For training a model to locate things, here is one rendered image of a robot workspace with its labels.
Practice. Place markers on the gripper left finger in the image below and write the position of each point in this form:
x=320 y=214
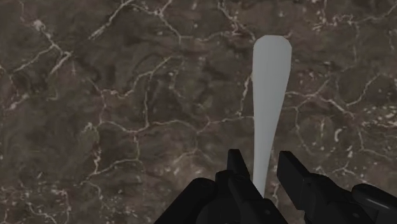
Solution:
x=238 y=189

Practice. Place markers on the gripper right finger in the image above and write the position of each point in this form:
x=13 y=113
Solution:
x=313 y=192

